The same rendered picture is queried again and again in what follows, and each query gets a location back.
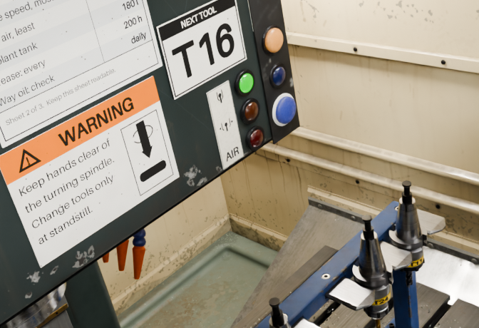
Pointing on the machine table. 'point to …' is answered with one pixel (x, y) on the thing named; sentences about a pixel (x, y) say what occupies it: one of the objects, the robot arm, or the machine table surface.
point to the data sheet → (68, 42)
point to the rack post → (404, 301)
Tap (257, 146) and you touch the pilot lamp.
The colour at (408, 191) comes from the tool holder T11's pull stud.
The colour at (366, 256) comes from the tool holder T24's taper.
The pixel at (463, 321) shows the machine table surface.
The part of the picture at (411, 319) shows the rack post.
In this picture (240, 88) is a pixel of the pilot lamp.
